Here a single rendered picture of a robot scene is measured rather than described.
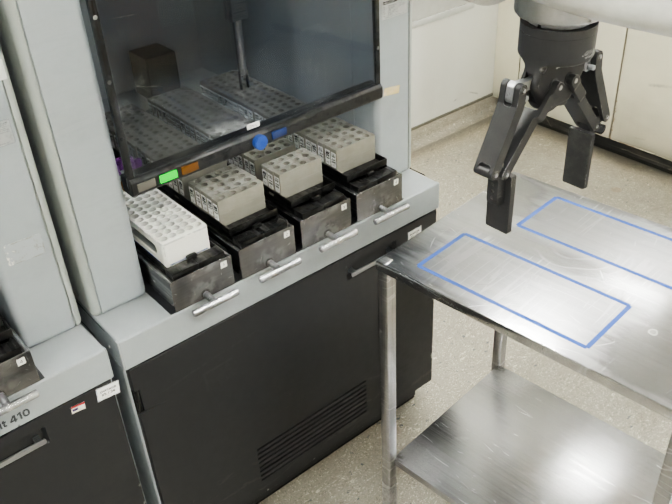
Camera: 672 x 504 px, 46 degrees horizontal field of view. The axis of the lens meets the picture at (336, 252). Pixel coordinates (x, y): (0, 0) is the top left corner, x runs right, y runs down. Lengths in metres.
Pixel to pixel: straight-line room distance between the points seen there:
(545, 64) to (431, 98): 2.85
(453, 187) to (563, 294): 1.98
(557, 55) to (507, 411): 1.26
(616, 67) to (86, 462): 2.66
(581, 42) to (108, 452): 1.18
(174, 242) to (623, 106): 2.44
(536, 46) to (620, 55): 2.70
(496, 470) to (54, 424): 0.92
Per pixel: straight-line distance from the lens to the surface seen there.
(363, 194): 1.70
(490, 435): 1.88
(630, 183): 3.48
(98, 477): 1.66
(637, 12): 0.59
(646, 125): 3.52
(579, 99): 0.87
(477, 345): 2.53
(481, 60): 3.84
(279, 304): 1.67
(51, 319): 1.52
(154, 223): 1.56
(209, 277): 1.52
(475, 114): 3.92
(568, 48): 0.80
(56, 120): 1.37
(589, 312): 1.37
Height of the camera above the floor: 1.66
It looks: 34 degrees down
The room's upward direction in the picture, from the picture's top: 3 degrees counter-clockwise
